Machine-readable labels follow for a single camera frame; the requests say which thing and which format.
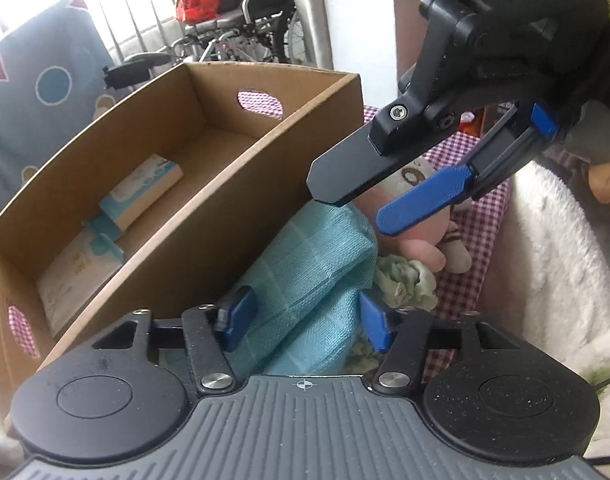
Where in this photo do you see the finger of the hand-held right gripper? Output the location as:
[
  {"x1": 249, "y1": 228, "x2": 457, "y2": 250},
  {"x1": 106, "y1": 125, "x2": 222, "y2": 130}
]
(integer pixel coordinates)
[
  {"x1": 376, "y1": 102, "x2": 560, "y2": 237},
  {"x1": 306, "y1": 14, "x2": 479, "y2": 207}
]

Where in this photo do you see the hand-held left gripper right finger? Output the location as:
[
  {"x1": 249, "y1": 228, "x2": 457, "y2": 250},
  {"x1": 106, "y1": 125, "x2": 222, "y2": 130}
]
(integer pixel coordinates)
[{"x1": 359, "y1": 291, "x2": 524, "y2": 397}]

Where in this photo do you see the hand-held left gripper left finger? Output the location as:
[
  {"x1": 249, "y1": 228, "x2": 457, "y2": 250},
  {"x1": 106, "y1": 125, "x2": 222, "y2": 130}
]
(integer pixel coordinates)
[{"x1": 90, "y1": 285, "x2": 260, "y2": 395}]

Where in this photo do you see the pink plush toy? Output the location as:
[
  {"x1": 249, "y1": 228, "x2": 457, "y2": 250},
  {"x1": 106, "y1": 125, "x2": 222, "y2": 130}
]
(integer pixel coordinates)
[{"x1": 357, "y1": 152, "x2": 473, "y2": 273}]

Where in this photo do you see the green scrunchie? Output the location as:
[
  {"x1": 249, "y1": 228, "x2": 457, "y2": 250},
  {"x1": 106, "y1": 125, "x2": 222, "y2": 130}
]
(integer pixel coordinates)
[{"x1": 374, "y1": 254, "x2": 440, "y2": 311}]

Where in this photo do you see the teal cloth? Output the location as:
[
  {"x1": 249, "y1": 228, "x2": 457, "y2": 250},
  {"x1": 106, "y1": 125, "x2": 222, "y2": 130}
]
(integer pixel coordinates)
[{"x1": 230, "y1": 204, "x2": 381, "y2": 376}]

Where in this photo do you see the cardboard box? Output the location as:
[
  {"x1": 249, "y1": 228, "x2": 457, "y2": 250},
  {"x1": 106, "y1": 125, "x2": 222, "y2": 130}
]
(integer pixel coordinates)
[{"x1": 0, "y1": 61, "x2": 364, "y2": 401}]

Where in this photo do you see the person's right hand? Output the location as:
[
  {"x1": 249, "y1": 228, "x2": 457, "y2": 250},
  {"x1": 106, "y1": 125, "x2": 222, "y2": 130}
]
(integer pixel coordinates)
[{"x1": 587, "y1": 160, "x2": 610, "y2": 206}]

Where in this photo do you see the white fluffy blanket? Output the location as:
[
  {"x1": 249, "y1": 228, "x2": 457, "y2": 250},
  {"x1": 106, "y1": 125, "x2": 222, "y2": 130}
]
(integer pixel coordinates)
[{"x1": 477, "y1": 160, "x2": 610, "y2": 401}]

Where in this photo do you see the grey curtain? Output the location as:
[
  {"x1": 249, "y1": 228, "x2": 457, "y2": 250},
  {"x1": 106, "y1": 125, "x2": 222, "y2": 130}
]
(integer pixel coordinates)
[{"x1": 305, "y1": 0, "x2": 336, "y2": 68}]

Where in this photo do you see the blue white tissue pack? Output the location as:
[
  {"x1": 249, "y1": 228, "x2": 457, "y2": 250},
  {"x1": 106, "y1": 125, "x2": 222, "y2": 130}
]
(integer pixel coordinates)
[{"x1": 99, "y1": 154, "x2": 184, "y2": 231}]

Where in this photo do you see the wheelchair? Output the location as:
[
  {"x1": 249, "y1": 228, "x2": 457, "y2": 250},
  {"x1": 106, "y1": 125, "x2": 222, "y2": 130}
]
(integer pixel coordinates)
[{"x1": 170, "y1": 0, "x2": 318, "y2": 66}]

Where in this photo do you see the black padded seat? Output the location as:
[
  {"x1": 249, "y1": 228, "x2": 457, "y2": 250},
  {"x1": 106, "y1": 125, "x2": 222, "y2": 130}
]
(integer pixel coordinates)
[{"x1": 104, "y1": 52, "x2": 172, "y2": 89}]

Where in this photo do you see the blue printed sheet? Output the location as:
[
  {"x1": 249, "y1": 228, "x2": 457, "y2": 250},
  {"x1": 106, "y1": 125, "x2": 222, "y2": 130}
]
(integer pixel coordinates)
[{"x1": 0, "y1": 5, "x2": 116, "y2": 226}]

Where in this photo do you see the metal railing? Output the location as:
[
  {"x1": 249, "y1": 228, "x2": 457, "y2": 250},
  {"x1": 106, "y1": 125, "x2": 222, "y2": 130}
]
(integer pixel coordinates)
[{"x1": 80, "y1": 0, "x2": 186, "y2": 61}]

